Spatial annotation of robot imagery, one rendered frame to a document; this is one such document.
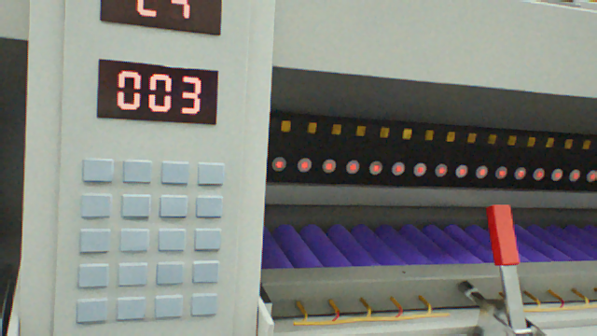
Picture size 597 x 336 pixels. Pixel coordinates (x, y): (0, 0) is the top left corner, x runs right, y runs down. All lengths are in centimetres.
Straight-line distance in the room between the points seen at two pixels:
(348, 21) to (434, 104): 27
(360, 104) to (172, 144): 28
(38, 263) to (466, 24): 22
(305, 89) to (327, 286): 18
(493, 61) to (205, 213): 17
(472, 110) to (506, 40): 24
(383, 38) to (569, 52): 11
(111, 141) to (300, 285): 15
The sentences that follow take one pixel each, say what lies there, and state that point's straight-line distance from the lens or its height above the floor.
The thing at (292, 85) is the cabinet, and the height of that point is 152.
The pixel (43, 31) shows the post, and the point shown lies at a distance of 24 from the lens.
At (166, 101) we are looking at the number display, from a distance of 24.
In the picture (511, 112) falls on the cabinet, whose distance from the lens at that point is 58.
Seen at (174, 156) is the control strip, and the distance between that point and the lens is 24.
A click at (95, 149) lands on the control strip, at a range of 24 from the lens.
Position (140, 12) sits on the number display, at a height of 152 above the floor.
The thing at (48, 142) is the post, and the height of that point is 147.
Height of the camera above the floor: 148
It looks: 3 degrees down
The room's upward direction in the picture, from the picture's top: 3 degrees clockwise
